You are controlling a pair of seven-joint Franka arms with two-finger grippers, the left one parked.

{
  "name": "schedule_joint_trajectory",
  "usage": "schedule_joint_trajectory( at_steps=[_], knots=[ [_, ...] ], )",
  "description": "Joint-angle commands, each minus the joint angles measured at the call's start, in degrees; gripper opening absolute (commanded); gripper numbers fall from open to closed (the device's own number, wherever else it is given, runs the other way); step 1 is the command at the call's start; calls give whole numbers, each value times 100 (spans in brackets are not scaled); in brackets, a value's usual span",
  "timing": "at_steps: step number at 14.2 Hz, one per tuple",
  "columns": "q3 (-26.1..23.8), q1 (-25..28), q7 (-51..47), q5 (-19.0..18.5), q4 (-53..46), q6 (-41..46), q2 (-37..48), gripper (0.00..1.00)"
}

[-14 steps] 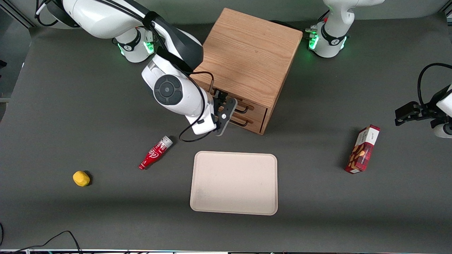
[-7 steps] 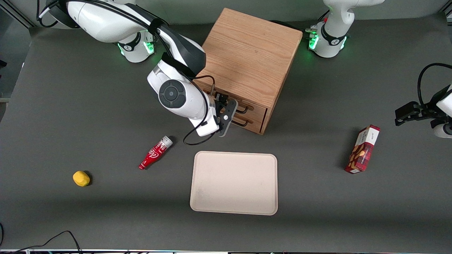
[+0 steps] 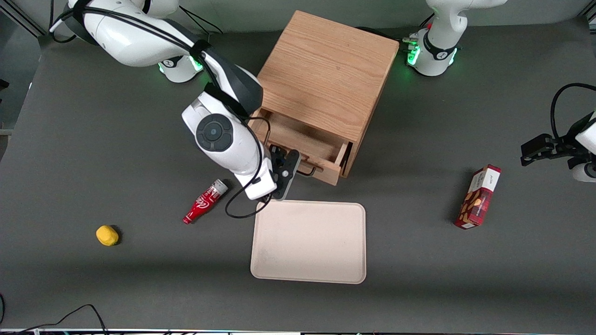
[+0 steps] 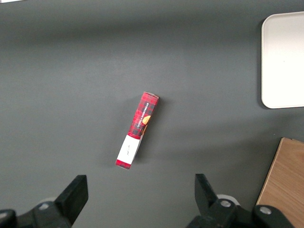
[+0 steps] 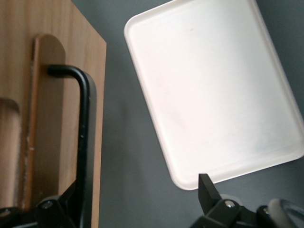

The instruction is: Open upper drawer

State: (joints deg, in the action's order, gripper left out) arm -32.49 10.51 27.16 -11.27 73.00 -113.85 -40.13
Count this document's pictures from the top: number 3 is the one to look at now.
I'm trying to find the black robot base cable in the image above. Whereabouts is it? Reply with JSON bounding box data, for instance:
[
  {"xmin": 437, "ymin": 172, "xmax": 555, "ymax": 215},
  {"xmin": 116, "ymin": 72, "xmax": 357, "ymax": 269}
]
[
  {"xmin": 179, "ymin": 7, "xmax": 225, "ymax": 35},
  {"xmin": 355, "ymin": 13, "xmax": 435, "ymax": 43}
]

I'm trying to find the wooden drawer with handle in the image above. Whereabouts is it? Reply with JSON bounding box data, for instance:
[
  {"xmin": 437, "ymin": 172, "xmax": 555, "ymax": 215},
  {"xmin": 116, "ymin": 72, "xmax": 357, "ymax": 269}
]
[{"xmin": 248, "ymin": 108, "xmax": 351, "ymax": 186}]

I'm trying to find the black looped gripper cable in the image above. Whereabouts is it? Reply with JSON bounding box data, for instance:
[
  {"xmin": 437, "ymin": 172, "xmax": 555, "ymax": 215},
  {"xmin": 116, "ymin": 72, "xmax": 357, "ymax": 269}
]
[{"xmin": 550, "ymin": 83, "xmax": 596, "ymax": 140}]

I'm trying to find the beige rectangular tray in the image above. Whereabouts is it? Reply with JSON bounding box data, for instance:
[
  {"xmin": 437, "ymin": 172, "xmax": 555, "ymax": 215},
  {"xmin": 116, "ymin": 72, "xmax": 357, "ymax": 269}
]
[{"xmin": 250, "ymin": 199, "xmax": 367, "ymax": 284}]

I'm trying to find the red plastic cola bottle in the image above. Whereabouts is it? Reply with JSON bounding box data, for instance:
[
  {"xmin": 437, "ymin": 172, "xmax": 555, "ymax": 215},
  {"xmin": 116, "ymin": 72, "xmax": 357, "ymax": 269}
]
[{"xmin": 182, "ymin": 179, "xmax": 229, "ymax": 225}]

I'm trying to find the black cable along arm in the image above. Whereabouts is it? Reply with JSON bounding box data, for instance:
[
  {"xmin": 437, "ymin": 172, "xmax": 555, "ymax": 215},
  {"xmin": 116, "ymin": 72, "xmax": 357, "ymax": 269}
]
[{"xmin": 49, "ymin": 0, "xmax": 274, "ymax": 220}]

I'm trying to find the aluminium frame profile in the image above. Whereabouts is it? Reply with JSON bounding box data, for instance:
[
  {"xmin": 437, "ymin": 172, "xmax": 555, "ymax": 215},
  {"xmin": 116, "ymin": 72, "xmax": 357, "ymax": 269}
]
[{"xmin": 0, "ymin": 0, "xmax": 48, "ymax": 38}]

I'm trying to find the yellow lemon toy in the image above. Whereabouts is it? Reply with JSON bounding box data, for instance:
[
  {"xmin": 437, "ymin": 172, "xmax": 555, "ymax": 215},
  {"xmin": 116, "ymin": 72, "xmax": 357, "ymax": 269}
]
[{"xmin": 96, "ymin": 225, "xmax": 120, "ymax": 247}]

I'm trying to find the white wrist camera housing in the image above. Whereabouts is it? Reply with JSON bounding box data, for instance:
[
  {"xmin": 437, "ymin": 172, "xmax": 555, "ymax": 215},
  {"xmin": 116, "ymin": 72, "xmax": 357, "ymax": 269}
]
[{"xmin": 567, "ymin": 158, "xmax": 596, "ymax": 183}]

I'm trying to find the red plaid cookie box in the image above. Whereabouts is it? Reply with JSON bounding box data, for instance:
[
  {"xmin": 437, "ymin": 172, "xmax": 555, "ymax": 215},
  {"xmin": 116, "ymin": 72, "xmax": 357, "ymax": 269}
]
[{"xmin": 454, "ymin": 164, "xmax": 502, "ymax": 230}]

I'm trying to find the dark metal drawer handle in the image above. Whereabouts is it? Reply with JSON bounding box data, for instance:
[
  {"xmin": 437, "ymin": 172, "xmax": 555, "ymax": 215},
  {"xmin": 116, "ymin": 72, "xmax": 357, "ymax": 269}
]
[{"xmin": 263, "ymin": 118, "xmax": 318, "ymax": 179}]

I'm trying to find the oak wooden drawer cabinet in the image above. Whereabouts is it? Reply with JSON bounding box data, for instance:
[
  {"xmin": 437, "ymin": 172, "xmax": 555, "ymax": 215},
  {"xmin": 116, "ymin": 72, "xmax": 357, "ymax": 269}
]
[{"xmin": 255, "ymin": 10, "xmax": 400, "ymax": 179}]

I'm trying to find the black cable on table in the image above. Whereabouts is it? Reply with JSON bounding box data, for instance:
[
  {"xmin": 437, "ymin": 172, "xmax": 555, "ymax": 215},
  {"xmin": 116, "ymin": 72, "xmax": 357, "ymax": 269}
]
[{"xmin": 0, "ymin": 293, "xmax": 108, "ymax": 335}]

